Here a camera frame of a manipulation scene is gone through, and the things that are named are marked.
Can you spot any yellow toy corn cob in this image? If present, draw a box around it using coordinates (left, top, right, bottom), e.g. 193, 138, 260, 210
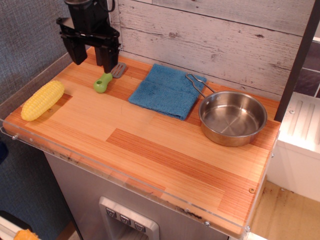
20, 80, 65, 122

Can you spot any orange object bottom left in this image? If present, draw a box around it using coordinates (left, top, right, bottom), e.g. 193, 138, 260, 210
13, 229, 39, 240

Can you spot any blue rag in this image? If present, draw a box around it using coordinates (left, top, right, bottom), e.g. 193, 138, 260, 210
128, 64, 204, 121

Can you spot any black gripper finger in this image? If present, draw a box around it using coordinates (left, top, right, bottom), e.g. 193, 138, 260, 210
94, 47, 119, 74
62, 37, 87, 65

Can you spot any silver dispenser panel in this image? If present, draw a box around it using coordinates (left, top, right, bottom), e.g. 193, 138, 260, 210
98, 196, 160, 240

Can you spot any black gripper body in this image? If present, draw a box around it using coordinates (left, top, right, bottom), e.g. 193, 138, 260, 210
56, 0, 120, 52

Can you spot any grey toy fridge cabinet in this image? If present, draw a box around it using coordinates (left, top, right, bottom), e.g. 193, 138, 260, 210
45, 153, 228, 240

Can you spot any green handled grey spatula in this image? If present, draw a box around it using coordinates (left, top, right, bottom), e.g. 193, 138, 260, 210
93, 62, 127, 94

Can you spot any dark right shelf post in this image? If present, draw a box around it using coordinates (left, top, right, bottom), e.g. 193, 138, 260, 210
274, 0, 320, 122

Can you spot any silver pot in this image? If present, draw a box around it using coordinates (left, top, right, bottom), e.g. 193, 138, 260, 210
185, 73, 268, 147

